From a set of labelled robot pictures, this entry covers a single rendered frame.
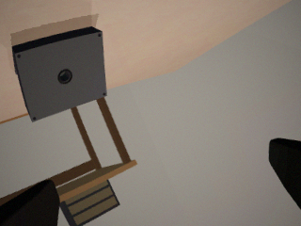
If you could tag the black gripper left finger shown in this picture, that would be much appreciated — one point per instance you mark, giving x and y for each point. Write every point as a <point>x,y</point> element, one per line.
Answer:
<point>37,206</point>

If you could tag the grey square panel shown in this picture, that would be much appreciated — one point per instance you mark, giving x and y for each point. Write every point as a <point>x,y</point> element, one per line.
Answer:
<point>59,72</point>

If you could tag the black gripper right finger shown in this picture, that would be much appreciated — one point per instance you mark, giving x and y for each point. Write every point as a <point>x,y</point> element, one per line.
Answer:
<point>285,159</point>

